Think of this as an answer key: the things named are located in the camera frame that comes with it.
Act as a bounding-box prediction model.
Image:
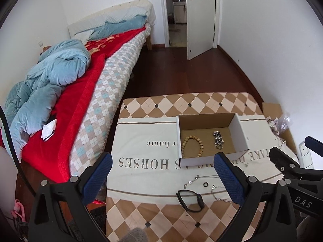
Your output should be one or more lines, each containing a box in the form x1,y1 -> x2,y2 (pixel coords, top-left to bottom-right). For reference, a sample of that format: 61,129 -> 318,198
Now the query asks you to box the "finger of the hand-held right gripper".
269,146 -> 323,182
304,136 -> 323,157

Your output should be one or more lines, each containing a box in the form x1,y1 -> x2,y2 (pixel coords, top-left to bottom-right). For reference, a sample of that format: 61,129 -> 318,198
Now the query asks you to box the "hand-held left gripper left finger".
29,152 -> 113,242

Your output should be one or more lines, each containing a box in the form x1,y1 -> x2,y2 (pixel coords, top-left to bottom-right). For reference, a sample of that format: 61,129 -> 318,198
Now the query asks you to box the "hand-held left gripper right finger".
213,152 -> 299,242

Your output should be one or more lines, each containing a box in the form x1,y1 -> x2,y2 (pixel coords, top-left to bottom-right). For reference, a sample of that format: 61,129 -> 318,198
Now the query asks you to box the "thin silver chain bracelet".
210,184 -> 235,203

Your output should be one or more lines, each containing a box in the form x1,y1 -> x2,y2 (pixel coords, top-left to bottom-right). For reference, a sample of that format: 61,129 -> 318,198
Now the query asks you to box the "silver pendant necklace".
183,174 -> 220,190

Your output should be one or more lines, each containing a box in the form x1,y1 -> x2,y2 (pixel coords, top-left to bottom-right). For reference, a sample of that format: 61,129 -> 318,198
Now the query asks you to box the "black smart band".
176,189 -> 202,210

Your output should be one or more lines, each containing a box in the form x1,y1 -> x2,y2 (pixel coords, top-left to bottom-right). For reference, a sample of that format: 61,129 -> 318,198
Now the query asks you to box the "white cardboard box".
176,113 -> 250,166

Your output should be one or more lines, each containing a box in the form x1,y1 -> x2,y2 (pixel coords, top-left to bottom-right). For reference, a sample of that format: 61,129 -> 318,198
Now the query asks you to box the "white drawer unit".
299,142 -> 315,168

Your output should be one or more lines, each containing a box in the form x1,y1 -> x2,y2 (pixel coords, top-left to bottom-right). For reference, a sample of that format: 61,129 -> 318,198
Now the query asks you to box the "clear plastic bag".
276,114 -> 291,132

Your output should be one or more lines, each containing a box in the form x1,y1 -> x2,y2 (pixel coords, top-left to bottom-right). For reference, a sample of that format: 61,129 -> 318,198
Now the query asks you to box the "checkered printed tablecloth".
105,92 -> 299,242

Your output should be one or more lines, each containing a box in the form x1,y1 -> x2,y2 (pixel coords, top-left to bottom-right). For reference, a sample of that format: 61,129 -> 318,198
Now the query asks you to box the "brown cardboard box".
262,102 -> 299,155

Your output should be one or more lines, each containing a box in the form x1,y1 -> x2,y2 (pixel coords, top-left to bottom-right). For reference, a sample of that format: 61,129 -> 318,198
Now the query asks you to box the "red blanket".
0,27 -> 147,185

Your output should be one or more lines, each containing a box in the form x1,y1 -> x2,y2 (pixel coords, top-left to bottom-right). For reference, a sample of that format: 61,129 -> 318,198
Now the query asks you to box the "grey fuzzy item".
114,227 -> 150,242

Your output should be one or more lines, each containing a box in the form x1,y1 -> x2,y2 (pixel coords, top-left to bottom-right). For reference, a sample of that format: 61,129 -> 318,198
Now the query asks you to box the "checkered bedsheet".
68,26 -> 152,177

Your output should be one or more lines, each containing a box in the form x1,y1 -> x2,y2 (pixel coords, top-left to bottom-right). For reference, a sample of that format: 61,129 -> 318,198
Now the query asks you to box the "pink plastic item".
11,198 -> 26,221

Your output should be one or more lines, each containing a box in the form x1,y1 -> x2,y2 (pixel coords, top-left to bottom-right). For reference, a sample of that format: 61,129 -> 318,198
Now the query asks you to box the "light blue quilt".
0,40 -> 91,157

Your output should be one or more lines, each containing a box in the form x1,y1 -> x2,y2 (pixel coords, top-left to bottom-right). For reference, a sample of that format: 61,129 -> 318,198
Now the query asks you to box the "white pillow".
74,29 -> 95,41

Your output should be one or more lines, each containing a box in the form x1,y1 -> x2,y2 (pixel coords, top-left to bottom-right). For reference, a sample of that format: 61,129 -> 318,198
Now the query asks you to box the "teal blue blanket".
88,15 -> 148,41

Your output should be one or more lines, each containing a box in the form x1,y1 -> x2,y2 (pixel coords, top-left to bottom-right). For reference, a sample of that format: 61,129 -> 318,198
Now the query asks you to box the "bed with cream headboard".
0,0 -> 157,208

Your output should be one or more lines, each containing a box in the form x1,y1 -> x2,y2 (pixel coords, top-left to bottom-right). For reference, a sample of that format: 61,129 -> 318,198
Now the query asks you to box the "pale dotted pillow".
105,6 -> 150,24

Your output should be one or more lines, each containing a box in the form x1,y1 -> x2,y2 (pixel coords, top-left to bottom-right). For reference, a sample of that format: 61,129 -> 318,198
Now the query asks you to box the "white door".
185,0 -> 217,61

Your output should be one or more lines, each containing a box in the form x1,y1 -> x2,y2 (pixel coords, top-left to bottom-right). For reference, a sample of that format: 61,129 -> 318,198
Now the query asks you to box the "white cabinet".
173,1 -> 187,24

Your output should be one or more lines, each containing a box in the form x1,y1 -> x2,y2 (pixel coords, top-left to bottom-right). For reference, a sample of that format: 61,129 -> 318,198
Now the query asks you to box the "wooden bead bracelet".
181,135 -> 204,157

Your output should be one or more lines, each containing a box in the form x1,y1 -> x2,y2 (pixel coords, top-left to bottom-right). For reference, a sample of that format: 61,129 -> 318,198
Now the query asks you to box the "black cable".
0,104 -> 39,200

